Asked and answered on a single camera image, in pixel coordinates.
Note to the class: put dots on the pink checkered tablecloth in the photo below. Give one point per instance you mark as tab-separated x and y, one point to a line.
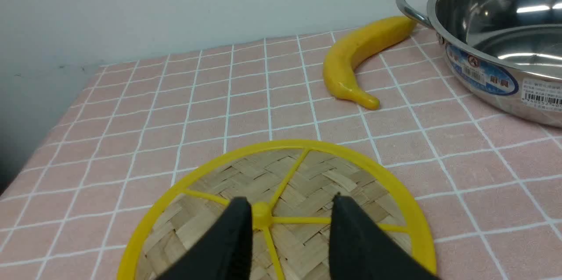
488	183

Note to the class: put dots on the yellow bamboo steamer lid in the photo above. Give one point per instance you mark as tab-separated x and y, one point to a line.
290	185

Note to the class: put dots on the yellow plastic banana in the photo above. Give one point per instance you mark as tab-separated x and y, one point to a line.
346	55

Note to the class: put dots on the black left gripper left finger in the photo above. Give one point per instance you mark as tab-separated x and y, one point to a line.
224	252

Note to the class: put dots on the stainless steel pot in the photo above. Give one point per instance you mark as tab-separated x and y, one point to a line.
507	52

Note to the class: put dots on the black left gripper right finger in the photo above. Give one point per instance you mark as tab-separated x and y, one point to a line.
360	250

